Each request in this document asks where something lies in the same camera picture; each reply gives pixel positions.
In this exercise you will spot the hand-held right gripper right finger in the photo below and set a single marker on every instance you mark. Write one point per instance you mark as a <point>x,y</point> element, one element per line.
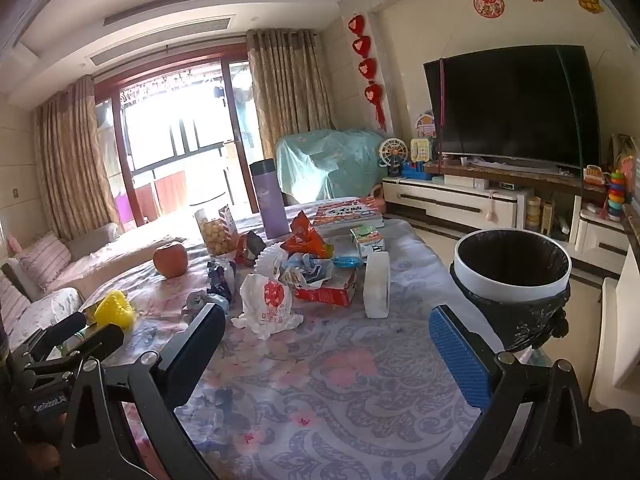
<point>460,360</point>

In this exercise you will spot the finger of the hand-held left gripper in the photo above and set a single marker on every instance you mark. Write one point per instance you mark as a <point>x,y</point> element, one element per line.
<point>62,330</point>
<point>97,342</point>

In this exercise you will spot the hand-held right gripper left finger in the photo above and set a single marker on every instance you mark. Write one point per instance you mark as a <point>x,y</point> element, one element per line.
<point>192,360</point>

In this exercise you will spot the clear plastic wrapper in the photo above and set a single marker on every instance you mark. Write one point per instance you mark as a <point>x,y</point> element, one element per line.
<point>202,302</point>

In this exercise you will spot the blue snack wrapper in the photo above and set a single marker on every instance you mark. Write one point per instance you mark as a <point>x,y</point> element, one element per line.
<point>218,280</point>

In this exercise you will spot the white trash bin black liner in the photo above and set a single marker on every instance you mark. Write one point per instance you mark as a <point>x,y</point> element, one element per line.
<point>505,287</point>

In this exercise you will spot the white plastic bag red print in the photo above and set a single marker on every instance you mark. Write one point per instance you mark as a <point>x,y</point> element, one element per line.
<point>267,305</point>

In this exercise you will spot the white foam fruit net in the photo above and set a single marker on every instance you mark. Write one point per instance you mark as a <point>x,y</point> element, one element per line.
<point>267,260</point>

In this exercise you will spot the dark grey wrapper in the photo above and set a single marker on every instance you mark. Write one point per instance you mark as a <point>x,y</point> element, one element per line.
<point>252,245</point>

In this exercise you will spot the red cardboard box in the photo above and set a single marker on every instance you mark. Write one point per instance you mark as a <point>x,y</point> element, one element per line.
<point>330,295</point>

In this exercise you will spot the blue clear plastic bottle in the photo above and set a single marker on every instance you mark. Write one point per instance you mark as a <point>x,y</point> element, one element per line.
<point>346,262</point>

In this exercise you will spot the orange snack wrapper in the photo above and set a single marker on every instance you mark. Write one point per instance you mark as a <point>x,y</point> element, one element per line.
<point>305,240</point>

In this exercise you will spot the yellow corn toy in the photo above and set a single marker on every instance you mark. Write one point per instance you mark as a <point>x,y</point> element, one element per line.
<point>114,310</point>

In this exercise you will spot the striped pink pillow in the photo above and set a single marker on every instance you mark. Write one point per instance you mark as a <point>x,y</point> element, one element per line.
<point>45,260</point>

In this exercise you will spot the sofa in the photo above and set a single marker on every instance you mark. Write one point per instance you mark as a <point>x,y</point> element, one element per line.
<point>90,245</point>

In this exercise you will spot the red apple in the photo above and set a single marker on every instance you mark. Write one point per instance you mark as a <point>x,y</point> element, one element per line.
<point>170,260</point>

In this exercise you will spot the floral tablecloth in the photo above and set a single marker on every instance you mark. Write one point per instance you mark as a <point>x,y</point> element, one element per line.
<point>325,385</point>

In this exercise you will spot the green drink carton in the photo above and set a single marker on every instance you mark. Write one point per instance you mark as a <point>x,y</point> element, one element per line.
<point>367,240</point>

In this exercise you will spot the pink hanging ornament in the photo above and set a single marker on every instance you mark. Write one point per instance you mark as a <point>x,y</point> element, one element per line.
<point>492,207</point>

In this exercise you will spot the white tv cabinet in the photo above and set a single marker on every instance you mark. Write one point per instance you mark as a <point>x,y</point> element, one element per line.
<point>440,205</point>

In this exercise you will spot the marble top side counter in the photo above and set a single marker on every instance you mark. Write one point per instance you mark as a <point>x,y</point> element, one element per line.
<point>620,335</point>

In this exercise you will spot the beige patterned curtain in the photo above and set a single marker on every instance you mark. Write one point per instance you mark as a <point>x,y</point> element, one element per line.
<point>290,110</point>
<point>75,160</point>

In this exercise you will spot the purple thermos bottle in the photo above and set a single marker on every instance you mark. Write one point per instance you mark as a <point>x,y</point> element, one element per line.
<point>270,200</point>

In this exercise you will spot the red picture book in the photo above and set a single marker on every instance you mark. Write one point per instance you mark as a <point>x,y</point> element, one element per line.
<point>345,212</point>

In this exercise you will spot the blue plastic toy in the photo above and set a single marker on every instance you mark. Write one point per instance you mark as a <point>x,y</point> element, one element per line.
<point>416,171</point>

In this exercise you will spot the toy telephone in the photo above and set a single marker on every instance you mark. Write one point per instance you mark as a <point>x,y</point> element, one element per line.
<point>420,151</point>

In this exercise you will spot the ferris wheel toy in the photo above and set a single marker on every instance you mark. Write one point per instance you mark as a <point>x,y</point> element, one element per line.
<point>393,155</point>

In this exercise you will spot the small orange toy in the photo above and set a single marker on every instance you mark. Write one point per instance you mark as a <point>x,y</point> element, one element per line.
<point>593,174</point>

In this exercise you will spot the balcony sliding door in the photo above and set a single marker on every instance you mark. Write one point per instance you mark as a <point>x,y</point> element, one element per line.
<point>170,125</point>

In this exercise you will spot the toy house card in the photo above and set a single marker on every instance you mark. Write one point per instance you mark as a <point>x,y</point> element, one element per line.
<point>425,124</point>

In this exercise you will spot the teal furniture cover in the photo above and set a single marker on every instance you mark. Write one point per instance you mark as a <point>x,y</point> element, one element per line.
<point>325,160</point>

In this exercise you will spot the black flat television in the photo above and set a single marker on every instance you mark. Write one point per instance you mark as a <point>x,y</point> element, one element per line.
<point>510,105</point>

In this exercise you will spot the beige bag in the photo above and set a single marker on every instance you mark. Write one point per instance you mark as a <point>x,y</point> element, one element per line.
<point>624,152</point>

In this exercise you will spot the red heart hanging decoration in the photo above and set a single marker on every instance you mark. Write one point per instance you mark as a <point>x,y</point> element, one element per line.
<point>367,67</point>

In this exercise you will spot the ceiling air vent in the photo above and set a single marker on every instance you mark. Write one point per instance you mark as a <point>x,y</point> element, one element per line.
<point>160,37</point>
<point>165,5</point>

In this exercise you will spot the round red wall sticker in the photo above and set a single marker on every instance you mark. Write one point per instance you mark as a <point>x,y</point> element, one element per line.
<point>488,4</point>

